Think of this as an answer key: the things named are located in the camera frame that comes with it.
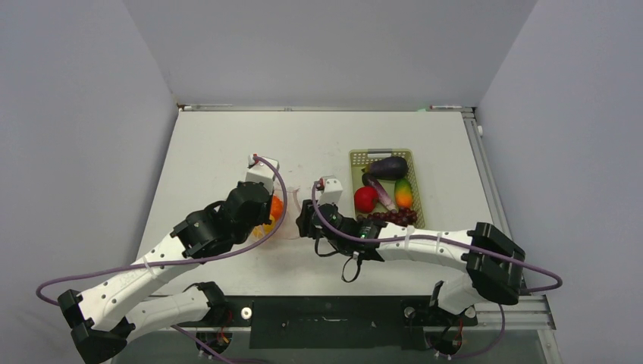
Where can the beige plastic basket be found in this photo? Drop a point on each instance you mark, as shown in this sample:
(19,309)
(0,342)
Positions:
(360,159)

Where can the orange green mango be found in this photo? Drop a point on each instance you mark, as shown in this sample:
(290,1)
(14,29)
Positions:
(403,194)

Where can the orange tangerine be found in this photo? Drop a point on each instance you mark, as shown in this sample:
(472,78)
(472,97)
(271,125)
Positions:
(277,207)

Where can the clear zip top bag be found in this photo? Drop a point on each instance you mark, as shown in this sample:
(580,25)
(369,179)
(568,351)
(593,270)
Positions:
(292,209)

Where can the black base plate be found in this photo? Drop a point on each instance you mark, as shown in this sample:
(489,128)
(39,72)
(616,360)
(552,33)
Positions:
(333,322)

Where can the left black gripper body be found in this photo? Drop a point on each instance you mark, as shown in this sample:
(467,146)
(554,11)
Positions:
(263,218)

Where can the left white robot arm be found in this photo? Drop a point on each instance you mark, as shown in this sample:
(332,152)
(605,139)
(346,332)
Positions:
(105,318)

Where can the orange bell pepper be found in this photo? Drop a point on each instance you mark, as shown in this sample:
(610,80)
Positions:
(264,229)

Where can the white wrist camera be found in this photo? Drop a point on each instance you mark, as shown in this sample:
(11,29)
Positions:
(260,172)
(330,189)

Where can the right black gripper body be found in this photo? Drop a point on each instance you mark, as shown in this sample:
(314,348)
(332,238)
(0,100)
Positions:
(312,231)

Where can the dark red grape bunch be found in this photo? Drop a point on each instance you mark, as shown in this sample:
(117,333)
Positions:
(403,217)

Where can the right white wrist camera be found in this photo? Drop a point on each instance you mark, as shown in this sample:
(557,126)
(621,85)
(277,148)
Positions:
(330,189)

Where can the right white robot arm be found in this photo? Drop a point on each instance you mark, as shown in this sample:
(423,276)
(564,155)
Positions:
(488,261)

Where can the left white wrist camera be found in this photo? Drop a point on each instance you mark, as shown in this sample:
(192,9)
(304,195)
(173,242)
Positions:
(260,172)

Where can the long purple eggplant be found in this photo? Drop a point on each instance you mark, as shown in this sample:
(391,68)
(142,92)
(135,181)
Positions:
(383,197)

